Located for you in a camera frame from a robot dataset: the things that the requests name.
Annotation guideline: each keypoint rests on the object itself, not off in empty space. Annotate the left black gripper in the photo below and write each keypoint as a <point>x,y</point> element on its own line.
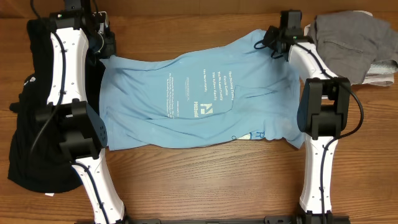
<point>111,47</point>

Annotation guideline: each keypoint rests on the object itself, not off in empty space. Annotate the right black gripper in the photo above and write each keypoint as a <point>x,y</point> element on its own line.
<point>267,41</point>

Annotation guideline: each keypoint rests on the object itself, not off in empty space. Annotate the light blue t-shirt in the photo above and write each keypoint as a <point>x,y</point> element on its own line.
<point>201,98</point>

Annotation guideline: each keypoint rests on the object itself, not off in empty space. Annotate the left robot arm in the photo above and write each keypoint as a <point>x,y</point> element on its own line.
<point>78,32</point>

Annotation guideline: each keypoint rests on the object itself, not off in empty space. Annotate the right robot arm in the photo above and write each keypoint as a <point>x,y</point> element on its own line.
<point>322,114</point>

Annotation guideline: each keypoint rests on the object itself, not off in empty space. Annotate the beige folded garment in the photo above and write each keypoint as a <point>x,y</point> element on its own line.
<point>379,81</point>

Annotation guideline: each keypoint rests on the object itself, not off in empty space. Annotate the light patterned folded garment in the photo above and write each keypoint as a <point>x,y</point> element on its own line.
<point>383,67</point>

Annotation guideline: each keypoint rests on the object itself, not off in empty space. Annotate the black t-shirt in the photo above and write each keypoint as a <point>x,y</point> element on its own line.
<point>35,163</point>

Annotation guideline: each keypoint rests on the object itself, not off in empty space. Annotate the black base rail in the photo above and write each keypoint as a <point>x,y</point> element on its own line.
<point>279,219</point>

